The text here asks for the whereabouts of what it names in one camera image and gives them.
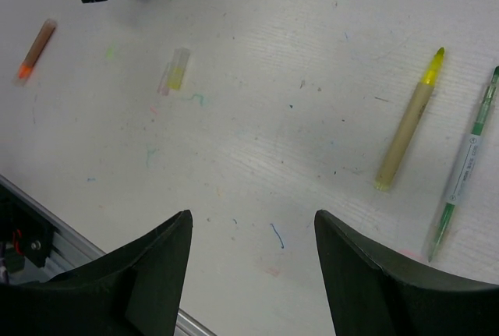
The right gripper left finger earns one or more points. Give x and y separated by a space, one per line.
133 290

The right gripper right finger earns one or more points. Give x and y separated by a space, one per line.
374 290

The orange highlighter pen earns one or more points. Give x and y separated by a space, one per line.
27 65

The clear pen cap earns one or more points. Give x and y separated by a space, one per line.
163 87

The yellow highlighter pen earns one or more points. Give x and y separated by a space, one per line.
409 122

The yellow highlighter cap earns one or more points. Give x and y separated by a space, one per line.
177 68

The aluminium front rail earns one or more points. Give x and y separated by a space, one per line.
71 250

